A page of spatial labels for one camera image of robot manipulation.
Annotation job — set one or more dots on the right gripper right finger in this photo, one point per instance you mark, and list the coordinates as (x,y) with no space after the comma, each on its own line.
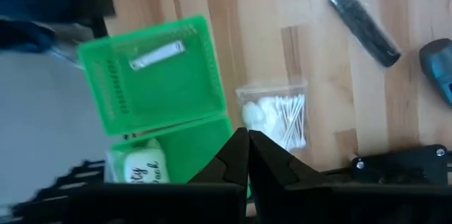
(272,167)

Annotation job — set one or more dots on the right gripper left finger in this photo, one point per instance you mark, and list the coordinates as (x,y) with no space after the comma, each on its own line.
(229,164)

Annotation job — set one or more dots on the green plastic basket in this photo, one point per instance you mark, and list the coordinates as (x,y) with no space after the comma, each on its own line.
(169,93)
(190,146)

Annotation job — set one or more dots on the clear cotton swab pack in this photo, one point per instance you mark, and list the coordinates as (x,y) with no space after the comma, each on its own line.
(279,118)

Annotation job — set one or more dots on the white printed pouch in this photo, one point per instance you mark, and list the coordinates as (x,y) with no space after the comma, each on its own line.
(141,167)

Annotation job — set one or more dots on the silver nail clipper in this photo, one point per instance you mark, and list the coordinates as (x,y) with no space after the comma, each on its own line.
(157,56)

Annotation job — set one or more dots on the black comb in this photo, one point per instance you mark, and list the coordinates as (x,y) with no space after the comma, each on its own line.
(363,24)

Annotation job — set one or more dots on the person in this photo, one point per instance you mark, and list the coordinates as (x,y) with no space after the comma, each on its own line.
(28,1)

